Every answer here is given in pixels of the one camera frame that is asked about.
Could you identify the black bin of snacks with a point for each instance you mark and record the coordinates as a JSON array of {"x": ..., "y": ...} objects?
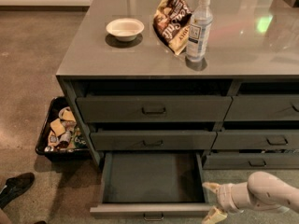
[{"x": 60, "y": 138}]

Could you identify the bottom right grey drawer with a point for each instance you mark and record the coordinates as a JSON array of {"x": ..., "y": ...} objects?
[{"x": 241, "y": 161}]

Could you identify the top right grey drawer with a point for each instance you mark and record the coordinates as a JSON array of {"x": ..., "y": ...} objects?
[{"x": 264, "y": 108}]

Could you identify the white paper bowl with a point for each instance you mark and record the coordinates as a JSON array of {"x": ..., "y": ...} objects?
[{"x": 125, "y": 29}]

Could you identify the black shoe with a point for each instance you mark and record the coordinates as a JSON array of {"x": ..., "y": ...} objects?
[{"x": 15, "y": 187}]

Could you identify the middle right grey drawer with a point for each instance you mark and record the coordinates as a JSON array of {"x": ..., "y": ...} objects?
[{"x": 257, "y": 139}]

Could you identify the grey drawer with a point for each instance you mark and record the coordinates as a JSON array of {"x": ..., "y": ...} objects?
[
  {"x": 241, "y": 161},
  {"x": 257, "y": 139},
  {"x": 153, "y": 140},
  {"x": 264, "y": 108},
  {"x": 190, "y": 108}
]

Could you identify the brown sea salt snack bag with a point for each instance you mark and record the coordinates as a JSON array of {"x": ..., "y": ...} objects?
[{"x": 171, "y": 23}]

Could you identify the middle left grey drawer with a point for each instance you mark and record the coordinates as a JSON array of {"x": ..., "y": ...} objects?
[{"x": 153, "y": 140}]

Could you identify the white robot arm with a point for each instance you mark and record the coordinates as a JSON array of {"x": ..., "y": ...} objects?
[{"x": 262, "y": 192}]

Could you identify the grey drawer cabinet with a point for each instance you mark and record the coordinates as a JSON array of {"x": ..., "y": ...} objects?
[{"x": 252, "y": 50}]

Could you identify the clear plastic water bottle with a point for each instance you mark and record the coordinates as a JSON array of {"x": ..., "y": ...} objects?
[{"x": 200, "y": 25}]

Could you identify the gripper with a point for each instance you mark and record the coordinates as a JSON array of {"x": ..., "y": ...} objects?
[{"x": 224, "y": 197}]

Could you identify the top left grey drawer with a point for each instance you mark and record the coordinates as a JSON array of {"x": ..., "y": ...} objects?
[{"x": 190, "y": 108}]

